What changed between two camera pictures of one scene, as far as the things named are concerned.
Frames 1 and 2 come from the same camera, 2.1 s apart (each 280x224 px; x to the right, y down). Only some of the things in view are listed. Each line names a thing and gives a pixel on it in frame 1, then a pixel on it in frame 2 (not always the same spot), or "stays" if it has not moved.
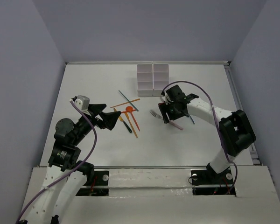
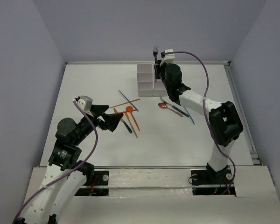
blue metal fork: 192,120 stays
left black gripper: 96,117 stays
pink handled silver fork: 161,117 → 155,51
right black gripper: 162,108 → 159,67
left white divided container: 145,80 stays
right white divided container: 160,78 stays
